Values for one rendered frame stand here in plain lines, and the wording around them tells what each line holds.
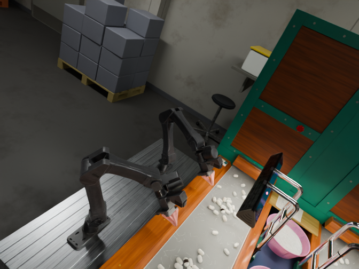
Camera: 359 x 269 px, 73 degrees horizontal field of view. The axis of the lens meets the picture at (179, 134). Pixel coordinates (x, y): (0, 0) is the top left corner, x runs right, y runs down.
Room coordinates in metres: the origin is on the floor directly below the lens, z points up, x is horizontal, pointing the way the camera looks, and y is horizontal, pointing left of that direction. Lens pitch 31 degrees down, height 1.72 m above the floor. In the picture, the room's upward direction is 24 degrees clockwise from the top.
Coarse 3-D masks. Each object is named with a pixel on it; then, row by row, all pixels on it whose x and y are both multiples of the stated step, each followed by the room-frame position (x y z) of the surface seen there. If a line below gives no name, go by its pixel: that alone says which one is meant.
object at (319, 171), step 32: (288, 32) 1.56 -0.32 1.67; (320, 32) 1.51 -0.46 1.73; (352, 32) 1.47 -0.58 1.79; (288, 64) 1.54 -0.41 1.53; (320, 64) 1.49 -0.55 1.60; (352, 64) 1.45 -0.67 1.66; (256, 96) 1.55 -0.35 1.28; (288, 96) 1.51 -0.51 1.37; (320, 96) 1.46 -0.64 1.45; (352, 96) 1.41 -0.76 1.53; (256, 128) 1.53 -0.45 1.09; (288, 128) 1.47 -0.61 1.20; (320, 128) 1.42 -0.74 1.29; (352, 128) 1.37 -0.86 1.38; (256, 160) 1.49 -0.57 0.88; (288, 160) 1.43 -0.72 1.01; (320, 160) 1.38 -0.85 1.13; (352, 160) 1.33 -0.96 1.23; (320, 192) 1.33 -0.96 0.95; (352, 192) 1.29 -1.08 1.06
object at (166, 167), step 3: (159, 162) 1.21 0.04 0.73; (159, 165) 1.20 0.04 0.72; (162, 165) 1.20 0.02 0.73; (165, 165) 1.20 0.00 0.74; (168, 165) 1.29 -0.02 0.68; (171, 165) 1.30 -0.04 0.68; (159, 168) 1.20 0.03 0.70; (162, 168) 1.20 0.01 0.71; (165, 168) 1.21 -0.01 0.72; (168, 168) 1.26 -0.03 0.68; (162, 171) 1.20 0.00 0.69; (165, 171) 1.21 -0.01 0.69; (162, 174) 1.19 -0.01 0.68
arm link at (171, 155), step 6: (168, 120) 1.25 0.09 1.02; (162, 126) 1.25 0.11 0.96; (168, 126) 1.24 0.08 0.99; (168, 132) 1.24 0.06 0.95; (168, 138) 1.23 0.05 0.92; (168, 144) 1.22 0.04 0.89; (162, 150) 1.22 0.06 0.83; (168, 150) 1.20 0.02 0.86; (162, 156) 1.21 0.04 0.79; (168, 156) 1.18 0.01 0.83; (174, 156) 1.22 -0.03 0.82; (168, 162) 1.18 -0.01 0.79
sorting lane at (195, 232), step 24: (216, 192) 1.17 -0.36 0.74; (240, 192) 1.27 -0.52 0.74; (192, 216) 0.91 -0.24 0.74; (216, 216) 0.98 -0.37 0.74; (168, 240) 0.72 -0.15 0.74; (192, 240) 0.77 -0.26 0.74; (216, 240) 0.83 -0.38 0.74; (240, 240) 0.89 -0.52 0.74; (168, 264) 0.61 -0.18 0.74; (216, 264) 0.71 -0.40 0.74
